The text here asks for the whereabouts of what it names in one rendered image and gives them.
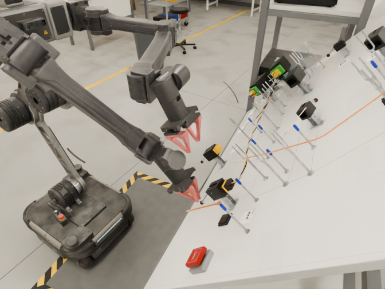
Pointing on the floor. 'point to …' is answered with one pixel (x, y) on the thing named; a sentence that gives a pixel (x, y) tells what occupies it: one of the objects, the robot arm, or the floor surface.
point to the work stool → (180, 24)
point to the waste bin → (142, 44)
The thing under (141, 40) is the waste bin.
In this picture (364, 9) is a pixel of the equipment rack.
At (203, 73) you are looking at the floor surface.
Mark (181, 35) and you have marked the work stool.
